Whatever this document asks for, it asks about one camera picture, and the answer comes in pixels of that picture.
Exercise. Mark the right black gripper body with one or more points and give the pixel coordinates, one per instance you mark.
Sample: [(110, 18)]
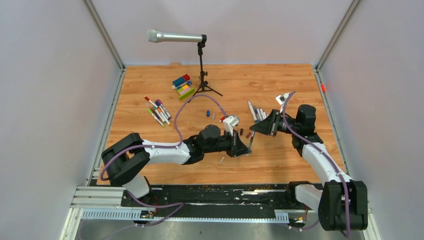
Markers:
[(279, 124)]

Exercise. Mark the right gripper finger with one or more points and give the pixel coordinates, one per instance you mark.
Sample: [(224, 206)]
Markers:
[(262, 128), (270, 121)]

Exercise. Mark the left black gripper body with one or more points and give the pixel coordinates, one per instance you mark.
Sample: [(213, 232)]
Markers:
[(233, 146)]

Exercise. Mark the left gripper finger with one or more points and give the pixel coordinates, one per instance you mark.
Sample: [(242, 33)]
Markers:
[(240, 147), (243, 152)]

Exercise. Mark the translucent blue pen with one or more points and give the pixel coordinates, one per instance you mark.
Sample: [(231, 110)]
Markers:
[(258, 116)]

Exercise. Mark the white marker blue end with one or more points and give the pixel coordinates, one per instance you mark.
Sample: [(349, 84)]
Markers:
[(252, 111)]

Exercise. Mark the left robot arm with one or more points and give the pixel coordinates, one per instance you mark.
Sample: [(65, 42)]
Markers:
[(124, 160)]

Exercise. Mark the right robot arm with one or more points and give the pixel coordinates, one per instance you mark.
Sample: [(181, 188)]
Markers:
[(342, 204)]

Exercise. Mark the black tripod microphone stand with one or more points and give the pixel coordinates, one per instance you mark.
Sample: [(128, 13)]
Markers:
[(204, 87)]

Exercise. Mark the green yellow pink block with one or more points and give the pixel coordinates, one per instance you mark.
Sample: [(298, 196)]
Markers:
[(184, 92)]

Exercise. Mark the blue red toy train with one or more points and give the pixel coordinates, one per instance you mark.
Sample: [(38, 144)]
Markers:
[(182, 82)]

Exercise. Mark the white marker red tip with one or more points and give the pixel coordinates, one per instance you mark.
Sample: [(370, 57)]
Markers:
[(150, 101)]

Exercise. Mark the silver microphone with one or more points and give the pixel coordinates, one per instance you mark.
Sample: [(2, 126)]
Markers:
[(157, 36)]

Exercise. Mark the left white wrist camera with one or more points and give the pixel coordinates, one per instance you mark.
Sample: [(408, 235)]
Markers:
[(229, 122)]

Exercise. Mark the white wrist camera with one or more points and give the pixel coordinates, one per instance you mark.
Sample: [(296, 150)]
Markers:
[(282, 99), (229, 122)]

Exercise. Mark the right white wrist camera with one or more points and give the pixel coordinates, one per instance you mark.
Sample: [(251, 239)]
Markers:
[(282, 99)]

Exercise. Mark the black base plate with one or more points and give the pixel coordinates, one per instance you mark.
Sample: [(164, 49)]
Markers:
[(225, 201)]

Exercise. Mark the aluminium frame rail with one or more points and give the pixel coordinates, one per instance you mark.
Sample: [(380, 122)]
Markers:
[(115, 203)]

